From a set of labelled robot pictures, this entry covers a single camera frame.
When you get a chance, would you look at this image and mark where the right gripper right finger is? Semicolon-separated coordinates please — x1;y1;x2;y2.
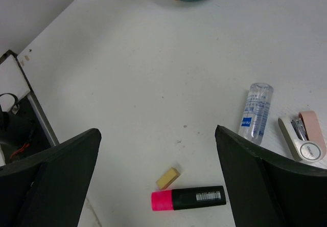
215;126;326;226

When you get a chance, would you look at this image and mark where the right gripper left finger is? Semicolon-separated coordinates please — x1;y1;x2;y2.
1;128;101;226

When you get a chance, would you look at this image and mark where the small tan eraser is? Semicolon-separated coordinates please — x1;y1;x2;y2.
156;167;180;190

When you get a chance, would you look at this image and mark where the pink black highlighter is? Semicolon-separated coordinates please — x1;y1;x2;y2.
151;186;226;211

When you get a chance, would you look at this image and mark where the clear blue glue bottle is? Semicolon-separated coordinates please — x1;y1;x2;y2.
238;83;274;145

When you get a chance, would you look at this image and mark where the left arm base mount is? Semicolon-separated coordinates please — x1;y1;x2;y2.
1;50;59;165

